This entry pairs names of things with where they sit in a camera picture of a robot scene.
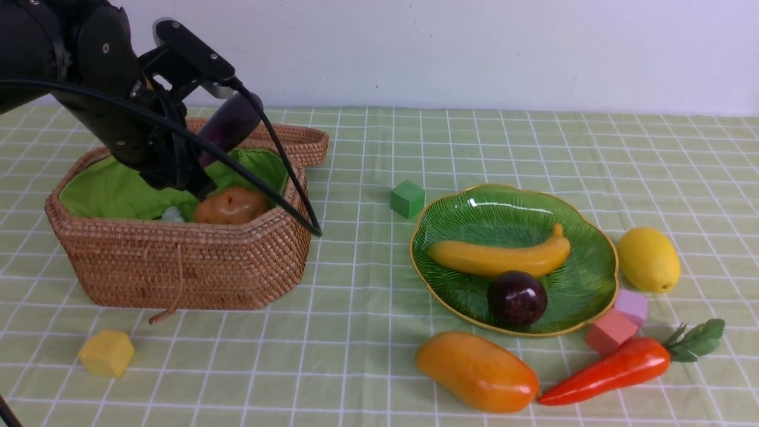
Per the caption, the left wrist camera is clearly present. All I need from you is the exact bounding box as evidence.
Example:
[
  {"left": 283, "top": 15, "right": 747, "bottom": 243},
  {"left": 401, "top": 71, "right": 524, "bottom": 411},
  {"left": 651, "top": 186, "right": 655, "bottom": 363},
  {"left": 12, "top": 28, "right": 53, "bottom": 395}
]
[{"left": 145, "top": 17, "right": 236, "bottom": 100}]

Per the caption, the green leaf-shaped glass plate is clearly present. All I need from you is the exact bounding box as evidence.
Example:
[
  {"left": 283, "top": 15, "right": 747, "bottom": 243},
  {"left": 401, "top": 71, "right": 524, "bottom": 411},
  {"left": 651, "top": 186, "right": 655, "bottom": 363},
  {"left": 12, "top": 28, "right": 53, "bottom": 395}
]
[{"left": 409, "top": 183, "right": 620, "bottom": 337}]

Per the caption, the yellow toy lemon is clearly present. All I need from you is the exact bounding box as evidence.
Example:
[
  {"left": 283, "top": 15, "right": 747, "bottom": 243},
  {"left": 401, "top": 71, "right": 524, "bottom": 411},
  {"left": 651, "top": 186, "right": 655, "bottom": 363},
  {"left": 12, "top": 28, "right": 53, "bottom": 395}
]
[{"left": 617, "top": 227, "right": 681, "bottom": 294}]

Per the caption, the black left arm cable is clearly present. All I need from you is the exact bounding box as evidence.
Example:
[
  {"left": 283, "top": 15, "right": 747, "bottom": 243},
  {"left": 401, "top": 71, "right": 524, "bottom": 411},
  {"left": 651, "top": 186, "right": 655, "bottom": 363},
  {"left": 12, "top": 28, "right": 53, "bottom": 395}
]
[{"left": 0, "top": 77, "right": 324, "bottom": 427}]

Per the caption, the yellow toy banana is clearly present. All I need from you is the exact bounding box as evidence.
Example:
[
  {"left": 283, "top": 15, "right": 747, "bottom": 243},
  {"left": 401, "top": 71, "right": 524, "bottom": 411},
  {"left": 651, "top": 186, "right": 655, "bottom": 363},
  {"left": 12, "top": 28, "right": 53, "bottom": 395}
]
[{"left": 428, "top": 224, "right": 571, "bottom": 278}]

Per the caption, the yellow foam hexagon block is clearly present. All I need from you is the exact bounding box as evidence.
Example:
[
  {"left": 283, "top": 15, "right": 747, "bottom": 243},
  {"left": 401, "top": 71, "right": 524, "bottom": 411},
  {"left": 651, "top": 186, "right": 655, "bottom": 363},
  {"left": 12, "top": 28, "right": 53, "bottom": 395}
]
[{"left": 78, "top": 330, "right": 135, "bottom": 378}]

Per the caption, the green foam cube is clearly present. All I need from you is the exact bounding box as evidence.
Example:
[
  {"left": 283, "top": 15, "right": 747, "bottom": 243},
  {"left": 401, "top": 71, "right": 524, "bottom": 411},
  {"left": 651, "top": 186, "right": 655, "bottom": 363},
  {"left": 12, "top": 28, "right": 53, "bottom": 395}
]
[{"left": 390, "top": 180, "right": 426, "bottom": 219}]

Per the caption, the orange toy mango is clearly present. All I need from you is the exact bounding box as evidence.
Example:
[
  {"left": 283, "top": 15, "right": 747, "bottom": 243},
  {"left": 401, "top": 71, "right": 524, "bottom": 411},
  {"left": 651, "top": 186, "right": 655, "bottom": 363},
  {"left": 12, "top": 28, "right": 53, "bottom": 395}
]
[{"left": 414, "top": 332, "right": 540, "bottom": 413}]

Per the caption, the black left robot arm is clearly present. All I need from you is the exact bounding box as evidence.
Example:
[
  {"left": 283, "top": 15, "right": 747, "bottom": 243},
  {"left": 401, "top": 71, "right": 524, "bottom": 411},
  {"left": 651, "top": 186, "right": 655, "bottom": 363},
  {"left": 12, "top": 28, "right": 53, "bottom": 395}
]
[{"left": 1, "top": 1, "right": 217, "bottom": 200}]

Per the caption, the pink-purple foam block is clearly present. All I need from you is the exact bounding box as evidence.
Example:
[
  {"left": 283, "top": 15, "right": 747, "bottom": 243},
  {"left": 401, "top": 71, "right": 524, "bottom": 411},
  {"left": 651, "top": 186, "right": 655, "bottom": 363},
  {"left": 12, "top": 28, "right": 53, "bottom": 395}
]
[{"left": 614, "top": 289, "right": 648, "bottom": 327}]

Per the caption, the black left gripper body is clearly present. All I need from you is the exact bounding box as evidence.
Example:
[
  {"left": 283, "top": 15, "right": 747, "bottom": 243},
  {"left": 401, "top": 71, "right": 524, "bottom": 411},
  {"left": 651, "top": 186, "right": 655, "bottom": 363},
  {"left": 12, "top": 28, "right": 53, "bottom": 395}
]
[{"left": 127, "top": 49, "right": 201, "bottom": 190}]

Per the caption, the dark purple toy mangosteen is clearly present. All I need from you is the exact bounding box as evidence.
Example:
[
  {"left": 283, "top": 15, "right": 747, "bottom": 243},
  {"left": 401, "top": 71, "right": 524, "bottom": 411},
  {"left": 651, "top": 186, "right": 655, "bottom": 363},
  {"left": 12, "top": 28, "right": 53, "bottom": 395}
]
[{"left": 486, "top": 270, "right": 548, "bottom": 328}]

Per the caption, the salmon pink foam cube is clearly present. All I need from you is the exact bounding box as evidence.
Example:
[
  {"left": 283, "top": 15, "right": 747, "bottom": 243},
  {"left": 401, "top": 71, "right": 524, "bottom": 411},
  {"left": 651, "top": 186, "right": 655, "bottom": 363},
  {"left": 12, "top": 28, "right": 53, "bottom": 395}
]
[{"left": 585, "top": 308, "right": 638, "bottom": 356}]

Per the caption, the woven wicker basket lid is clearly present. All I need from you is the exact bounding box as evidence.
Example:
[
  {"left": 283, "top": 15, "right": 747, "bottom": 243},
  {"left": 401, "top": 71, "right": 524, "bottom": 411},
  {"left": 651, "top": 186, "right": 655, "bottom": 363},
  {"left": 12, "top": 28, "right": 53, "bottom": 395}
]
[{"left": 124, "top": 116, "right": 330, "bottom": 167}]

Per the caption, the brown toy potato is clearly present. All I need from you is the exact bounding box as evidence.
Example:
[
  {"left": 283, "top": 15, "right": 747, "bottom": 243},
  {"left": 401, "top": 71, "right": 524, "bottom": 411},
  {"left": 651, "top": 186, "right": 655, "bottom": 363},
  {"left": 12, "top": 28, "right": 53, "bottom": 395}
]
[{"left": 194, "top": 187, "right": 269, "bottom": 225}]

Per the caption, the green checkered tablecloth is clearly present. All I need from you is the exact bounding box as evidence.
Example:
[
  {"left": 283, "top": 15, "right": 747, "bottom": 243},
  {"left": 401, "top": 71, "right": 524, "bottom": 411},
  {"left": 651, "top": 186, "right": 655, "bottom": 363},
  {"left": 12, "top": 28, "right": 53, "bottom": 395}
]
[{"left": 1, "top": 105, "right": 758, "bottom": 426}]

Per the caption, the purple toy eggplant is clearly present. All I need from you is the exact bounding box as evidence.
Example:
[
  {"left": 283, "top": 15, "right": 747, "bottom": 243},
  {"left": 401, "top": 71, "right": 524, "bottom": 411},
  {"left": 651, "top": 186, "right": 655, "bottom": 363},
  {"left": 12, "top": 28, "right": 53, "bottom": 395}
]
[{"left": 197, "top": 93, "right": 262, "bottom": 153}]

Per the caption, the orange toy carrot green top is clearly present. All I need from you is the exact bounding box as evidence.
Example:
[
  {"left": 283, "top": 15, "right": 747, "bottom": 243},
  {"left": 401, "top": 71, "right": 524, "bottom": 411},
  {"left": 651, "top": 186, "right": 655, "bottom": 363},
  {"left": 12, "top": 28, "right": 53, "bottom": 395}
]
[{"left": 537, "top": 318, "right": 726, "bottom": 406}]

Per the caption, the woven wicker basket green lining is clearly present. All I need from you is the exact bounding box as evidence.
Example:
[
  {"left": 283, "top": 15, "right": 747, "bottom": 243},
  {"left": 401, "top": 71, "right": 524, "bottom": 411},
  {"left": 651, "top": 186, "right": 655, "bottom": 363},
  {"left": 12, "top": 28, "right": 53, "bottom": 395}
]
[{"left": 44, "top": 140, "right": 312, "bottom": 311}]

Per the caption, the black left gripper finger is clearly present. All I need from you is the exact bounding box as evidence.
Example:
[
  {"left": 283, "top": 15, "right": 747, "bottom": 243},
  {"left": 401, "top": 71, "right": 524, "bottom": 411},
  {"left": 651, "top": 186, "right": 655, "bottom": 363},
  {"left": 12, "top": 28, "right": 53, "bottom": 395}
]
[{"left": 178, "top": 160, "right": 218, "bottom": 199}]

